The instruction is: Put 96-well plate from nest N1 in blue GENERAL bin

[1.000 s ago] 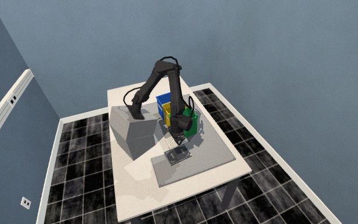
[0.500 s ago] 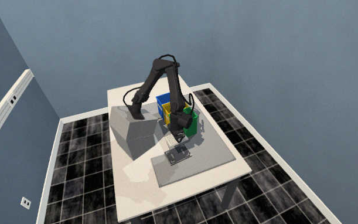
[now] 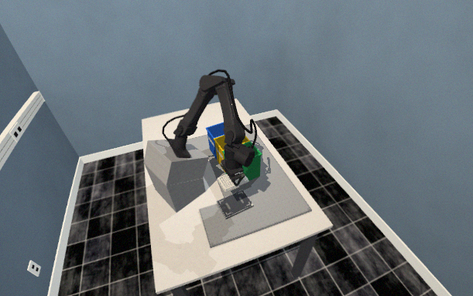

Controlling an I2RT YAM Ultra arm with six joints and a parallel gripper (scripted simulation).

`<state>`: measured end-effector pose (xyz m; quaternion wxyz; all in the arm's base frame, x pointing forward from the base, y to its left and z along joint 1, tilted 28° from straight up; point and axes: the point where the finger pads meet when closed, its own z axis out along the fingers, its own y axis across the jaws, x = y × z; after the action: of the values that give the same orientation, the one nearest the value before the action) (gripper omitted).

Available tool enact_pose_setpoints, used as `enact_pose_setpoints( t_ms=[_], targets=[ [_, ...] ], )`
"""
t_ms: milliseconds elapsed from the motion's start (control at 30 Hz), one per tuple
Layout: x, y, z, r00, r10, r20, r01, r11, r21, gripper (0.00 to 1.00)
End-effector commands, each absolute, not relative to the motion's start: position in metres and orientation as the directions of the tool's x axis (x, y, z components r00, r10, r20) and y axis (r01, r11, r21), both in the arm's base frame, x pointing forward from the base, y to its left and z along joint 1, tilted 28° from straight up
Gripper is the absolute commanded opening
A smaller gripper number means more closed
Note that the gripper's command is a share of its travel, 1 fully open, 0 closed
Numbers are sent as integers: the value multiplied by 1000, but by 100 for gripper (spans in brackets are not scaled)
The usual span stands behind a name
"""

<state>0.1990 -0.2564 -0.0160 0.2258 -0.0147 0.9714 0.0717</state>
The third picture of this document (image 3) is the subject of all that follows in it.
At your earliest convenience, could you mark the white well plate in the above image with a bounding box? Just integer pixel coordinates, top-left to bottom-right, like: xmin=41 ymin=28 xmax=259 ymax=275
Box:
xmin=217 ymin=174 xmax=249 ymax=192

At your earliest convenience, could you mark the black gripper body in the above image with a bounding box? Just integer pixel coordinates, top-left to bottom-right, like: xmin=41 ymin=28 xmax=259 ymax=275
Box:
xmin=221 ymin=158 xmax=243 ymax=181

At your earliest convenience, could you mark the blue bin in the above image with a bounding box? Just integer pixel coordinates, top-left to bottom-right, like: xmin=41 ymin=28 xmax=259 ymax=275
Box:
xmin=206 ymin=122 xmax=225 ymax=159

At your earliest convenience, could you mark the yellow open bin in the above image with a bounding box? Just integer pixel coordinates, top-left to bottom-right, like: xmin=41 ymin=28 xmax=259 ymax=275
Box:
xmin=214 ymin=135 xmax=250 ymax=164

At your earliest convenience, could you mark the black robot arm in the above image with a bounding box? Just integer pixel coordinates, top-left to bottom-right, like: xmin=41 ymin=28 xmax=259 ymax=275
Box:
xmin=168 ymin=75 xmax=255 ymax=169

